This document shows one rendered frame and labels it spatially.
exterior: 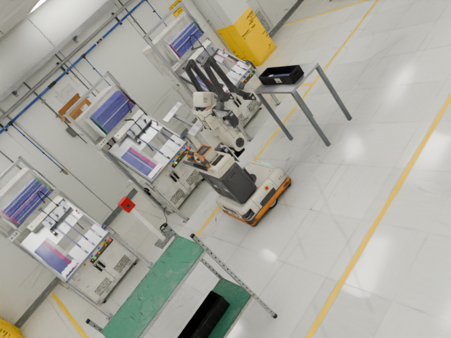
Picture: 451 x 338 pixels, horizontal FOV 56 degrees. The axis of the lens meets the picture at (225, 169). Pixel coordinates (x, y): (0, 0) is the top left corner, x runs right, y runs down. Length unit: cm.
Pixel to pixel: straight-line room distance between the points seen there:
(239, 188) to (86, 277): 223
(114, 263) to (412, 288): 354
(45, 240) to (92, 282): 76
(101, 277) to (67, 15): 387
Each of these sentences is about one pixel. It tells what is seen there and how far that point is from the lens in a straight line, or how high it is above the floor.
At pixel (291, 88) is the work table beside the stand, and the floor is 80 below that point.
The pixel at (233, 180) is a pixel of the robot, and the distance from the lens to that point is 423.
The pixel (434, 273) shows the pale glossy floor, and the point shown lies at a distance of 329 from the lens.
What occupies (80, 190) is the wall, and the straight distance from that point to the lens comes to 695.
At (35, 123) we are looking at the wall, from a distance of 677.
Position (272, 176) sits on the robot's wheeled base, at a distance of 446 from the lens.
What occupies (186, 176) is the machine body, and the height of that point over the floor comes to 26.
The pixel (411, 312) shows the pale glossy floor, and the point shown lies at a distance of 319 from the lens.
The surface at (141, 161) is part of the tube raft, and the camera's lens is 531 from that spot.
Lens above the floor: 261
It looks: 27 degrees down
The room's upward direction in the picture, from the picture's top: 41 degrees counter-clockwise
